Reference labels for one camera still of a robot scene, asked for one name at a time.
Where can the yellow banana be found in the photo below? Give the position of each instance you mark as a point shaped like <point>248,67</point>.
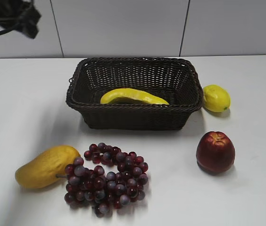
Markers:
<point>129,95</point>

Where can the black woven basket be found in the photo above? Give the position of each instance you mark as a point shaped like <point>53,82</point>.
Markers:
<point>172,79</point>

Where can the purple grape bunch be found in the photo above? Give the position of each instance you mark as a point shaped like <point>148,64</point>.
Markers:
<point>105,178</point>

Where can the yellow lemon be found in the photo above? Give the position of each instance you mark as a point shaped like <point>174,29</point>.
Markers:
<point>216,99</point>

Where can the red apple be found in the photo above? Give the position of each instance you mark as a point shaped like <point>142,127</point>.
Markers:
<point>215,152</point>

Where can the yellow mango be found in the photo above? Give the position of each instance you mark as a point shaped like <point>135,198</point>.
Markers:
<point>42,170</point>

